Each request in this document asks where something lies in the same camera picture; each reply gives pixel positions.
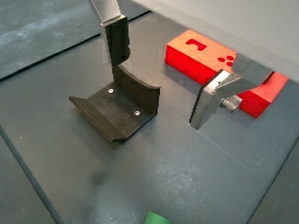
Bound green round peg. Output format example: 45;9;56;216
144;212;172;224

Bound red shape sorter block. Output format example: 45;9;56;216
164;30;288;118

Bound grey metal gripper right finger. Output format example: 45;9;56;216
190;54;274;130

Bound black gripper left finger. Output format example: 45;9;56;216
88;0;131;67

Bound black curved cradle holder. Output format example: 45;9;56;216
69;66;160;142

